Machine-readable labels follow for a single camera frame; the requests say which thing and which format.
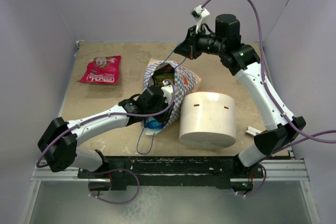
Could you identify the white cylindrical container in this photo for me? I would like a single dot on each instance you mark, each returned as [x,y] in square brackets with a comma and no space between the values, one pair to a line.
[208,121]

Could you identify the green spring tea candy packet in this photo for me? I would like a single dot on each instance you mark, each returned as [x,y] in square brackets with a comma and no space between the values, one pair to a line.
[163,74]

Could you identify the small white metal clip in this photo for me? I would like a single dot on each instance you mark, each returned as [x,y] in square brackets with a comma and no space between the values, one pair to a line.
[251,131]

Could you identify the pink snack packet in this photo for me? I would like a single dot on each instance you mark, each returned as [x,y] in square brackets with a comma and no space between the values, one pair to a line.
[102,70]

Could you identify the aluminium rail frame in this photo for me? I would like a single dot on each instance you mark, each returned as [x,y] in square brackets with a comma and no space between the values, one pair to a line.
[283,197]

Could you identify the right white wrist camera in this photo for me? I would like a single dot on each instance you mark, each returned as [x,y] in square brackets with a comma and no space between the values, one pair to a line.
[200,14]

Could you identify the blue fruit snack packet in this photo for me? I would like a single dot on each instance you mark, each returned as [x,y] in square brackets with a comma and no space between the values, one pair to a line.
[154,124]

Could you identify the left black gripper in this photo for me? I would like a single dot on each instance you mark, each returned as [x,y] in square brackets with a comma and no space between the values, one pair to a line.
[165,117]

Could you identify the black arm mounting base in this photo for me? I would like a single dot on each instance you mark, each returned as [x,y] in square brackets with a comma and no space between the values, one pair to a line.
[221,172]

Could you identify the blue checkered paper bag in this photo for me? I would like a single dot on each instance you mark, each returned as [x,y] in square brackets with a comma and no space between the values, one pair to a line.
[185,81]

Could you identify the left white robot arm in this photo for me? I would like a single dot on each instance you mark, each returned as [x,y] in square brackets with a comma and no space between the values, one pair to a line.
[60,143]

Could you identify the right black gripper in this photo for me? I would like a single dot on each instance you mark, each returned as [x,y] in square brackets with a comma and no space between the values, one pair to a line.
[185,49]

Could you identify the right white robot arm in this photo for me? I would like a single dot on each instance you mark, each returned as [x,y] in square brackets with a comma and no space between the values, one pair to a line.
[244,63]

